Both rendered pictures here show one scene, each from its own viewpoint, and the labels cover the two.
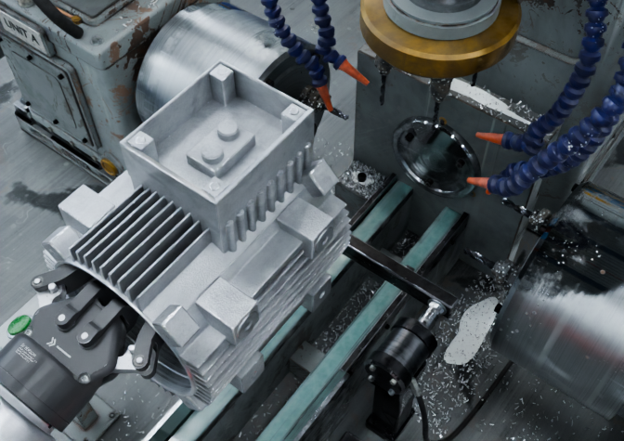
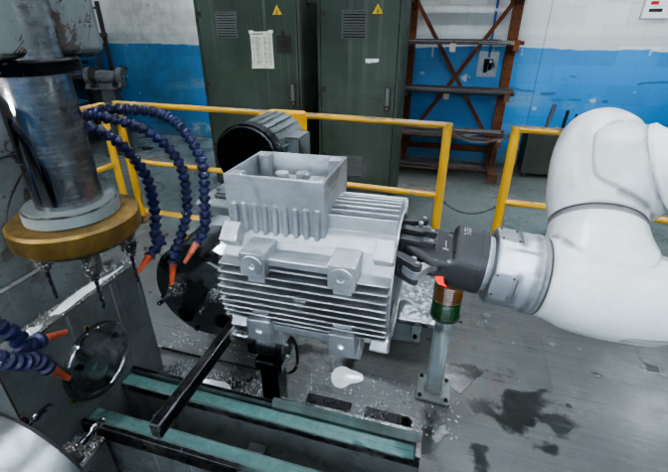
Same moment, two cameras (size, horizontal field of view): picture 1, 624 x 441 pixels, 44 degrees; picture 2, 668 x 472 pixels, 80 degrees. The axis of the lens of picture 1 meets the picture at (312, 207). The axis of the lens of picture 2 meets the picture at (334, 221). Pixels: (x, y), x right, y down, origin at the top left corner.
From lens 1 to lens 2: 80 cm
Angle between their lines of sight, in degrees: 82
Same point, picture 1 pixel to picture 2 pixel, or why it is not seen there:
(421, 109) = (69, 341)
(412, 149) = (85, 375)
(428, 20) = (110, 199)
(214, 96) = (244, 194)
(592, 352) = not seen: hidden behind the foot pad
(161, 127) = (290, 191)
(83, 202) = (344, 258)
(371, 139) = (51, 423)
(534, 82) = (65, 283)
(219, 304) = not seen: hidden behind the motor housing
